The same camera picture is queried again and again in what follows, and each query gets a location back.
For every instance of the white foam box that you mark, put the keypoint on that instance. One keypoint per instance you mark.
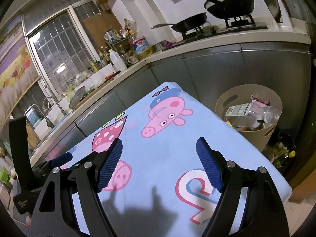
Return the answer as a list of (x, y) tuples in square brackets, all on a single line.
[(101, 75)]

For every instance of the kitchen counter with grey cabinets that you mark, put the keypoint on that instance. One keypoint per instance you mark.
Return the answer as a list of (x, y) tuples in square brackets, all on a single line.
[(222, 64)]

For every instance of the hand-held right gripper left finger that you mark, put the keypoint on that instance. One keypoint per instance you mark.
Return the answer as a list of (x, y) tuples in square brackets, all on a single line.
[(109, 167)]

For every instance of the blue cartoon-print blanket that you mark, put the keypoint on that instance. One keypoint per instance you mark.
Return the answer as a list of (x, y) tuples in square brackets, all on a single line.
[(158, 158)]

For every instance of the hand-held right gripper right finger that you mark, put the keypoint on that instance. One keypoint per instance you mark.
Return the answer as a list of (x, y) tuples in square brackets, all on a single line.
[(209, 165)]

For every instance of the beige plastic bin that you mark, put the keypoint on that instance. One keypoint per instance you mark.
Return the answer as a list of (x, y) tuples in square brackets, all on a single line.
[(249, 140)]

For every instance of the gas stove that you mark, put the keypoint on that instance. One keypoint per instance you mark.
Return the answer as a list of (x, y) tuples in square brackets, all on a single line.
[(234, 26)]

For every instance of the white blue plastic bucket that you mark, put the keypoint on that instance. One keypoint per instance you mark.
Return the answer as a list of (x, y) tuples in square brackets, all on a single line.
[(34, 117)]

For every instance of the wooden cutting board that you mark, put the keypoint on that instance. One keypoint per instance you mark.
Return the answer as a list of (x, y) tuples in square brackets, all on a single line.
[(33, 138)]

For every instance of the round metal lid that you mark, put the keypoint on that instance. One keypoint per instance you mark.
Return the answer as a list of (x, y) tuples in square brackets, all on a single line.
[(77, 97)]

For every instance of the black frying pan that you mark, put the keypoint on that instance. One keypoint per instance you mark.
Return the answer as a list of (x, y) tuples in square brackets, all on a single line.
[(192, 23)]

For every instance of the row of sauce bottles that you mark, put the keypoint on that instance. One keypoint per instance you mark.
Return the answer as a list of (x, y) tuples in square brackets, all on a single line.
[(101, 59)]

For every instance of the white plastic jug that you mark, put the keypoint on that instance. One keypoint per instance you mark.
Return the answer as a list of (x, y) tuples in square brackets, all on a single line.
[(118, 63)]

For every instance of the blue red printed bag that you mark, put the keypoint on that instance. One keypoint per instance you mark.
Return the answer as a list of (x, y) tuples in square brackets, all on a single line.
[(142, 48)]

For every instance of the purple cloth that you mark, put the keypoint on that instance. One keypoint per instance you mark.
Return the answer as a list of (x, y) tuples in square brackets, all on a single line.
[(170, 44)]

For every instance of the pile of plastic bags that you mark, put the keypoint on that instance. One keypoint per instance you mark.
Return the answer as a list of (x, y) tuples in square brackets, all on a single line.
[(121, 30)]

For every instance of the fruit-print wall poster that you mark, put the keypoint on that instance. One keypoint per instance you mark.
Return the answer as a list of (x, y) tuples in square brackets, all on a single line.
[(12, 74)]

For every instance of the black wok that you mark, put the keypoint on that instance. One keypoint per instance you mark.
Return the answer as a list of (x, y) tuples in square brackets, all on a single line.
[(232, 8)]

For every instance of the clear bag of snack packets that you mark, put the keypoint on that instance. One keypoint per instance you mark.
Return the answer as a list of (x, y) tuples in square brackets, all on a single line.
[(259, 114)]

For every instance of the barred window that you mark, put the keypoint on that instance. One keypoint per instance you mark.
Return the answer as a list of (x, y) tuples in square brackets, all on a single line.
[(61, 44)]

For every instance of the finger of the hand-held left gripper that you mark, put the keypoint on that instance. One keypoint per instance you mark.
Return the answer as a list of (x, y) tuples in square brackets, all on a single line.
[(61, 159)]

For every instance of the metal faucet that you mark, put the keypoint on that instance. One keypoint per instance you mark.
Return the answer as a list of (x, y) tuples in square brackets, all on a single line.
[(44, 103)]

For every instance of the black bag of vegetables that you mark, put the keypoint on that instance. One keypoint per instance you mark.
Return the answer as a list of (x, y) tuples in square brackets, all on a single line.
[(281, 150)]

